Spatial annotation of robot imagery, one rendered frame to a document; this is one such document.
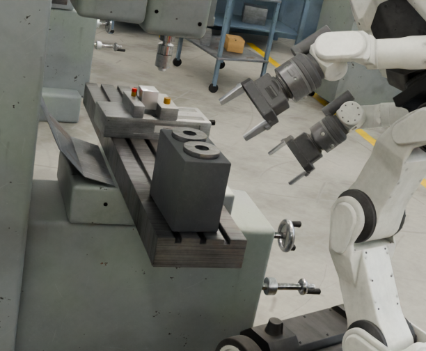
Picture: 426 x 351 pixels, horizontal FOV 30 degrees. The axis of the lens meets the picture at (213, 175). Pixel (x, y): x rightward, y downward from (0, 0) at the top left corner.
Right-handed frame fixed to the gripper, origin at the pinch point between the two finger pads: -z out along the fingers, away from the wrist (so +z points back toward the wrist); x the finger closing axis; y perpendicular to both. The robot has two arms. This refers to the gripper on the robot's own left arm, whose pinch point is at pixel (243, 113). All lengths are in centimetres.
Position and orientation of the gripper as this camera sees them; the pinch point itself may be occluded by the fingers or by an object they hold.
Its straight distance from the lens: 176.1
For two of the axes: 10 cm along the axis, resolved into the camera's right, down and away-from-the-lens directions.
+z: 8.4, -5.4, -0.3
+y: -2.3, -3.1, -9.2
